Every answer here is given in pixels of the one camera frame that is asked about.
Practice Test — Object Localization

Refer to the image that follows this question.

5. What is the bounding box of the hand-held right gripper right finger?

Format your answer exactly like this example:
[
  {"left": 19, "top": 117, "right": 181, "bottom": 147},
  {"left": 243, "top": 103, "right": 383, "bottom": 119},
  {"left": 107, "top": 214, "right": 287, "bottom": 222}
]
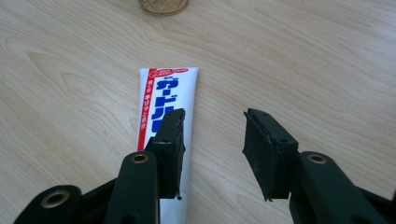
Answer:
[{"left": 242, "top": 107, "right": 385, "bottom": 224}]

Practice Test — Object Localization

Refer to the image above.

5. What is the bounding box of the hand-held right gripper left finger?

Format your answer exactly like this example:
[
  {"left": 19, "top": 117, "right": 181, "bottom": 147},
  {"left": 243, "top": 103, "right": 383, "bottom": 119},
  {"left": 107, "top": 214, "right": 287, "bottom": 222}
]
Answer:
[{"left": 104, "top": 107, "right": 188, "bottom": 224}]

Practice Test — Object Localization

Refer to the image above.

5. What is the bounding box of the white toothpaste tube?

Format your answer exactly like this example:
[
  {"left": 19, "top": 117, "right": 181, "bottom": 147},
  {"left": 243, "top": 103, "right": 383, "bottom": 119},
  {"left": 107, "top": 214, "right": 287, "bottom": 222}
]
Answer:
[{"left": 136, "top": 66, "right": 200, "bottom": 224}]

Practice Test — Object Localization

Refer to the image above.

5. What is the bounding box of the clear amber plastic cup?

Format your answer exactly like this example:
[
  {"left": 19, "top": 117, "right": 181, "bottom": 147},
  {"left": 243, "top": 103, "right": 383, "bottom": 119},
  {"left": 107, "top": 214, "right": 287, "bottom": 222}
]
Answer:
[{"left": 137, "top": 0, "right": 191, "bottom": 17}]

